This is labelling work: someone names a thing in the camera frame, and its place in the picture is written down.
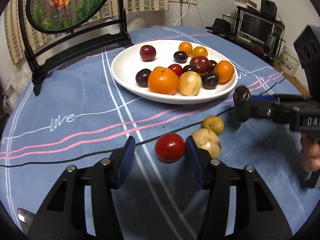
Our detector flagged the computer monitor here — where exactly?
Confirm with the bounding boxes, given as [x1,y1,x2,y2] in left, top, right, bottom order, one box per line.
[238,12,275,43]

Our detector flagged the round goldfish screen stand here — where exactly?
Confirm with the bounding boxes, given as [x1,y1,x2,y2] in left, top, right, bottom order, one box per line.
[18,0,133,96]

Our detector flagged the black speaker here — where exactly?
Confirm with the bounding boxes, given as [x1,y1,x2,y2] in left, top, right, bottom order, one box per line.
[260,0,277,19]

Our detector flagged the large front orange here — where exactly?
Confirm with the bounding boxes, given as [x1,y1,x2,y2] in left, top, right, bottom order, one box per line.
[148,67,178,95]

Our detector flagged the person right hand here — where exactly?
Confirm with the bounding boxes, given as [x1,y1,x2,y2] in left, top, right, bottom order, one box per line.
[300,133,320,172]

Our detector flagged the red cherry tomato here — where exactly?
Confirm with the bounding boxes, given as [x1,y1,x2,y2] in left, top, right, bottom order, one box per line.
[168,64,183,77]
[155,133,185,163]

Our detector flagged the dark red plum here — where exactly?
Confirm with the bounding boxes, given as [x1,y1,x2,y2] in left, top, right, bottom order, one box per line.
[139,45,157,62]

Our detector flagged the spotted yellow pear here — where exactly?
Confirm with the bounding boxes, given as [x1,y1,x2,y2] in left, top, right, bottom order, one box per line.
[178,71,202,96]

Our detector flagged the dark red smartphone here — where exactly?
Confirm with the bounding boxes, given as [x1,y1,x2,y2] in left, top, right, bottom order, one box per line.
[17,208,35,235]

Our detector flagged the black hat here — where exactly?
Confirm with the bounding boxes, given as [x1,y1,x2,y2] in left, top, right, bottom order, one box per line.
[205,18,231,33]

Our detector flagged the yellow orange small tomato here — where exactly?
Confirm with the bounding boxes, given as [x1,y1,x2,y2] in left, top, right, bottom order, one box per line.
[178,42,193,56]

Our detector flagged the blue striped tablecloth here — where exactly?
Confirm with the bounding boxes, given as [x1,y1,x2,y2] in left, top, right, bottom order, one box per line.
[0,25,313,240]

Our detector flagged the orange mandarin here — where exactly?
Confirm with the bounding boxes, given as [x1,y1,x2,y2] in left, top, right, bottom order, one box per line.
[213,60,234,83]
[191,46,208,57]

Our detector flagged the small yellow green longan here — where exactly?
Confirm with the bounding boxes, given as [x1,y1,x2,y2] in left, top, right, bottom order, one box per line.
[202,115,225,135]

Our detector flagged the beige potato fruit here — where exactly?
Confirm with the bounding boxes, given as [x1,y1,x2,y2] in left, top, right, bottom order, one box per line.
[191,128,221,158]

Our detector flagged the white bucket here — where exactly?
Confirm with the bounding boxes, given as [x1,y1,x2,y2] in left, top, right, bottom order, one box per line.
[279,47,300,77]

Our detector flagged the dark wrinkled passion fruit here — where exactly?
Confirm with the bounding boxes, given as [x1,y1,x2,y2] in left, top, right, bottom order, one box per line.
[233,86,252,103]

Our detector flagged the small dark cherry centre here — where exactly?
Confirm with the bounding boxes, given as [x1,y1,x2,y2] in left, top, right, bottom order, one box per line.
[183,65,197,73]

